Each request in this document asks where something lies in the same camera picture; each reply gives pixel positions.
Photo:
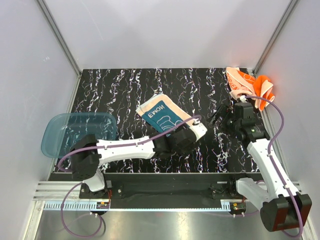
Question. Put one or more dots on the orange and cream Doraemon towel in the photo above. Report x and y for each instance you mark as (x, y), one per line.
(241, 83)

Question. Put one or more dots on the aluminium frame rail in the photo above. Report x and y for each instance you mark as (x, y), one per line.
(56, 190)

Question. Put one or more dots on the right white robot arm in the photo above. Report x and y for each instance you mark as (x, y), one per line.
(281, 206)

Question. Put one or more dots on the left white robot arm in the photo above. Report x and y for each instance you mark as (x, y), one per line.
(88, 154)

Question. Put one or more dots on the left small circuit board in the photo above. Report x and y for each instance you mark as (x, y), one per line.
(103, 205)

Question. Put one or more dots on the right small circuit board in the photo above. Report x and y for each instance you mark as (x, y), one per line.
(239, 206)

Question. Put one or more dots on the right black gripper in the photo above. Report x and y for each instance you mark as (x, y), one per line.
(225, 117)

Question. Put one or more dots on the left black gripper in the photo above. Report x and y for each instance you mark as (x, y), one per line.
(191, 132)

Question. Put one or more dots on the small circuit board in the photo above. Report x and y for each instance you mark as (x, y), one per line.
(239, 206)
(103, 205)

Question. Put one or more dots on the translucent blue plastic tray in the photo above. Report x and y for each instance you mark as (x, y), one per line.
(64, 130)

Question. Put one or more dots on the teal and cream Doraemon towel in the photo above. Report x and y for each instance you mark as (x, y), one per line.
(161, 113)

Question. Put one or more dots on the slotted white cable duct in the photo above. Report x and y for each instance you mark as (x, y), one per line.
(121, 205)

